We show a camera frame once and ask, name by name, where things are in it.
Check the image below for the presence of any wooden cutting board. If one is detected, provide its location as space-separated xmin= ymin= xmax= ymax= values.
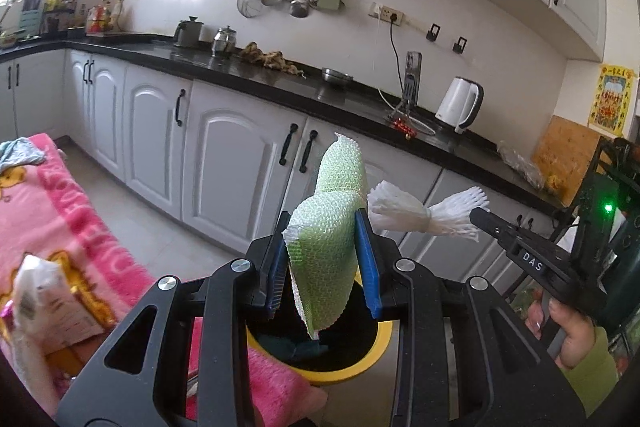
xmin=531 ymin=116 xmax=602 ymax=208

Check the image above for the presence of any white foam fruit net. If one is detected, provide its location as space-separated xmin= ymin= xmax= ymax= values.
xmin=367 ymin=180 xmax=490 ymax=243

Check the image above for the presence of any phone stand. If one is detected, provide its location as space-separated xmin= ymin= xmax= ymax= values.
xmin=387 ymin=97 xmax=417 ymax=124

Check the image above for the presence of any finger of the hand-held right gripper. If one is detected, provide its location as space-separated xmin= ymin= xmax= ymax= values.
xmin=469 ymin=206 xmax=581 ymax=294

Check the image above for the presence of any black power cable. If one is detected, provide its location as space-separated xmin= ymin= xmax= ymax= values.
xmin=389 ymin=24 xmax=407 ymax=108

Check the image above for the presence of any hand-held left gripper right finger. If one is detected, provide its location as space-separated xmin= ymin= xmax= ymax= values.
xmin=354 ymin=209 xmax=586 ymax=427

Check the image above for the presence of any smartphone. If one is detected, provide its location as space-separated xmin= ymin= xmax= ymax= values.
xmin=402 ymin=51 xmax=422 ymax=100

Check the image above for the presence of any row of condiment bottles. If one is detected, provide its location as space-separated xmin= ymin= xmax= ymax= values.
xmin=22 ymin=0 xmax=126 ymax=38

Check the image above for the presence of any black metal rack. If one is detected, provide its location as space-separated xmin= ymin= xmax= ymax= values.
xmin=590 ymin=136 xmax=640 ymax=190

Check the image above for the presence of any yellow round bin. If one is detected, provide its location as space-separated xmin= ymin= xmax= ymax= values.
xmin=244 ymin=269 xmax=401 ymax=427

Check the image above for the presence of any steel teapot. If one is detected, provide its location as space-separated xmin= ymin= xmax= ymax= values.
xmin=212 ymin=26 xmax=237 ymax=58

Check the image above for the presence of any white electric kettle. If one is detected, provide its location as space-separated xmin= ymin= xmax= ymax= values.
xmin=435 ymin=77 xmax=485 ymax=135

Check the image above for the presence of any brown lumpy pile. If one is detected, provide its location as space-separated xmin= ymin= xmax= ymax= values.
xmin=237 ymin=42 xmax=306 ymax=76

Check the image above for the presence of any pink printed blanket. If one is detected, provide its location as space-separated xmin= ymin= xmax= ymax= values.
xmin=0 ymin=133 xmax=328 ymax=423

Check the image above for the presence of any white plastic packet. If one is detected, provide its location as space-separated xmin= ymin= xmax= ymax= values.
xmin=11 ymin=255 xmax=107 ymax=351

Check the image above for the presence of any green foam fruit net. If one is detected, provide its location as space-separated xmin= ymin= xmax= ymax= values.
xmin=281 ymin=133 xmax=370 ymax=341

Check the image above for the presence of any clear plastic bag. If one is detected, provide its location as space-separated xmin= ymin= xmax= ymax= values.
xmin=497 ymin=142 xmax=547 ymax=190

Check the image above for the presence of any red bead string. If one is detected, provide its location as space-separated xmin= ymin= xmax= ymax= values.
xmin=390 ymin=117 xmax=419 ymax=140

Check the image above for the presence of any light grey-blue cloth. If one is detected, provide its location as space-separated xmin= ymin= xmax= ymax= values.
xmin=0 ymin=138 xmax=47 ymax=174

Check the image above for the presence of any yellow wall poster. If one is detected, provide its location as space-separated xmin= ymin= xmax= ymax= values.
xmin=588 ymin=63 xmax=637 ymax=138

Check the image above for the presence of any steel bowl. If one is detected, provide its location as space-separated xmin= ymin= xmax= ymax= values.
xmin=321 ymin=67 xmax=354 ymax=84

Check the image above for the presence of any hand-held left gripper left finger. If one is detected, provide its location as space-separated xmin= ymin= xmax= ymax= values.
xmin=54 ymin=211 xmax=293 ymax=427

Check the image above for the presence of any white wall socket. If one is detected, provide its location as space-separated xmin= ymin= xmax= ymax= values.
xmin=369 ymin=3 xmax=405 ymax=26

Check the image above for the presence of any white cable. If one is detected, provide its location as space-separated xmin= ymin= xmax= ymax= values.
xmin=377 ymin=86 xmax=437 ymax=136

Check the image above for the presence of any person's right hand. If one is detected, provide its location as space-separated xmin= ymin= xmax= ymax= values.
xmin=524 ymin=297 xmax=609 ymax=371

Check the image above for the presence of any person's right forearm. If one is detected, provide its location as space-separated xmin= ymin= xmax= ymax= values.
xmin=560 ymin=326 xmax=622 ymax=419

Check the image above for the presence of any grey metal jug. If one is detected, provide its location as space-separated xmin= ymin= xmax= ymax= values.
xmin=174 ymin=17 xmax=206 ymax=48

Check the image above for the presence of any white base cabinet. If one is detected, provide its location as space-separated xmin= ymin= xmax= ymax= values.
xmin=0 ymin=48 xmax=557 ymax=300

